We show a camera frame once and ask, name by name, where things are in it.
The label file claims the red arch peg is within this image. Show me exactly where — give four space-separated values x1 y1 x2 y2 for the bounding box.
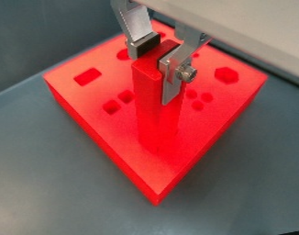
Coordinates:
131 39 186 153

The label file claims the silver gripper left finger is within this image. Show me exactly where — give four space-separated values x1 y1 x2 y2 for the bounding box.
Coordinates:
111 0 161 60

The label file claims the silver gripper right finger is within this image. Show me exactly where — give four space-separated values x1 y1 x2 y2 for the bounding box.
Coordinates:
158 23 213 106

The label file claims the red shape sorter block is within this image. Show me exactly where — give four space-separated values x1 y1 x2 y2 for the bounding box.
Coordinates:
45 22 267 204

